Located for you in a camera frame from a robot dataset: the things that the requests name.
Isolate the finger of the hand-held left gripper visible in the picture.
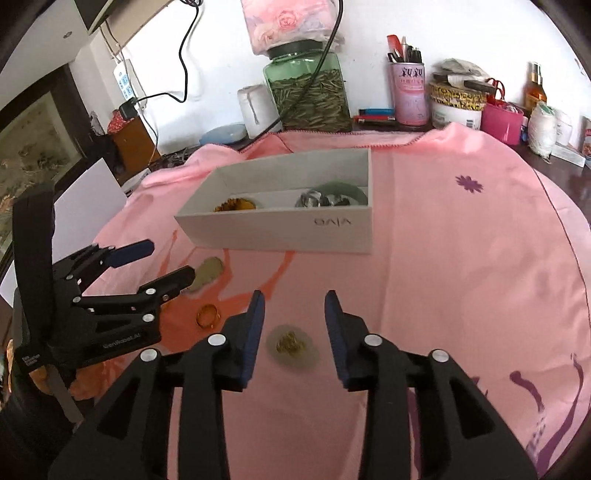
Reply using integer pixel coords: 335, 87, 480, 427
52, 239, 156, 296
71, 265, 197, 326

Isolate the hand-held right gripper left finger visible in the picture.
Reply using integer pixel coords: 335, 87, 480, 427
48, 290, 266, 480

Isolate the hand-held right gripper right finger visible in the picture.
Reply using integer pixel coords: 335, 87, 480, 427
324, 290, 539, 480

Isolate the round pale pendant gold inlay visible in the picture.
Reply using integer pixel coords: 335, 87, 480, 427
266, 324, 321, 369

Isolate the olive green pouch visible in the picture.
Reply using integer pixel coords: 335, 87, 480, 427
190, 257, 225, 295

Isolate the small plain ring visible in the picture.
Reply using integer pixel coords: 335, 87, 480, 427
196, 303, 223, 331

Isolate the amber bead string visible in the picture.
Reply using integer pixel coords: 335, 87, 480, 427
213, 196, 257, 213

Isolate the white cardboard box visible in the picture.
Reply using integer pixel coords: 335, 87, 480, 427
174, 148, 374, 254

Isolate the silver patterned ring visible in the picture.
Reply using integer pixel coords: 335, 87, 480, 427
295, 188, 326, 209

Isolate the green jade bangle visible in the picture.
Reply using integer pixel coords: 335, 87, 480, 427
318, 181, 370, 205

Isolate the white foam board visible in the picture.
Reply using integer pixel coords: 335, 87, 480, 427
0, 157, 129, 308

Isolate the pink printed cloth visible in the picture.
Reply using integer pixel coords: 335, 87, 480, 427
69, 122, 591, 480

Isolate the red patterned cloth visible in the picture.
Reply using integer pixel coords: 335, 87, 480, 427
107, 113, 137, 136

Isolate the blue round lid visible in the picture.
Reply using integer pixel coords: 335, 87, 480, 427
199, 124, 249, 147

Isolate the framed landscape painting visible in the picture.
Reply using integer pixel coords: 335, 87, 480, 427
0, 65, 90, 268

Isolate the white power strip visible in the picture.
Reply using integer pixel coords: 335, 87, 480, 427
112, 58, 141, 100

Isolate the white cup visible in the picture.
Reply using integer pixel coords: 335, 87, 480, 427
237, 84, 283, 139

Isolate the red flat box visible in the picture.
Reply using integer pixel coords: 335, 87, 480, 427
355, 108, 398, 125

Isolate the green glass jar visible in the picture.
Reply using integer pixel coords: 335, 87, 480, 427
263, 41, 354, 133

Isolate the brown cardboard sheet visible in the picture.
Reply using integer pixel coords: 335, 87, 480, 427
104, 0, 178, 44

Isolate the pink pen holder can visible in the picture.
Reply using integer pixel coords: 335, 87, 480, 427
390, 61, 428, 127

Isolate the round patterned tin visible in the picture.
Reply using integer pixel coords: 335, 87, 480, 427
429, 83, 486, 131

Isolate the pink plastic container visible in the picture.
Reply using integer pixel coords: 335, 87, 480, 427
480, 100, 525, 146

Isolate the pink floral tissue packet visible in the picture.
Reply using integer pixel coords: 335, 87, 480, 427
240, 0, 345, 56

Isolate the small white carton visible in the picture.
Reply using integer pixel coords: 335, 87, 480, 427
551, 143, 587, 168

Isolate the amber spray bottle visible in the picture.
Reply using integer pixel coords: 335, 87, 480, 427
524, 61, 548, 116

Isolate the black power cable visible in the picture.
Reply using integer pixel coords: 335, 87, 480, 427
134, 0, 204, 104
242, 0, 345, 148

